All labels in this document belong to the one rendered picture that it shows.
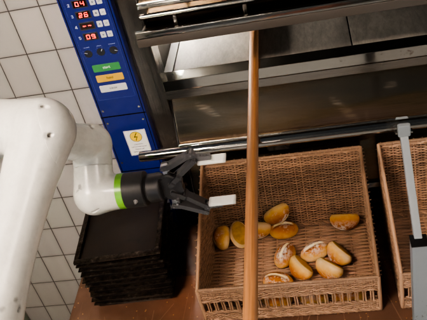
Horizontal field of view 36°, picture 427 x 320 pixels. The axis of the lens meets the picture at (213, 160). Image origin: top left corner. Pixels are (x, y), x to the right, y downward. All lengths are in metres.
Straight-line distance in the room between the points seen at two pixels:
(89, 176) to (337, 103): 0.88
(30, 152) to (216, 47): 1.16
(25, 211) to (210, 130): 1.12
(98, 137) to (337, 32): 0.92
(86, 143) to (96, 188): 0.12
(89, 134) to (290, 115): 0.77
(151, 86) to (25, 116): 0.96
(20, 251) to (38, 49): 1.09
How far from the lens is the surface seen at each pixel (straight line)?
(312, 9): 1.84
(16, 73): 2.25
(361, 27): 2.23
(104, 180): 1.68
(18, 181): 1.22
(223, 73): 2.10
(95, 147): 1.67
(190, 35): 1.88
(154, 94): 2.17
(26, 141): 1.23
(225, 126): 2.20
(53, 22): 2.11
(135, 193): 1.65
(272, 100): 2.17
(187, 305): 2.21
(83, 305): 2.35
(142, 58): 2.11
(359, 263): 2.21
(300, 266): 2.14
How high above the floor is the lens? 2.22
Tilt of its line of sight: 37 degrees down
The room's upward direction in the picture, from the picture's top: 15 degrees counter-clockwise
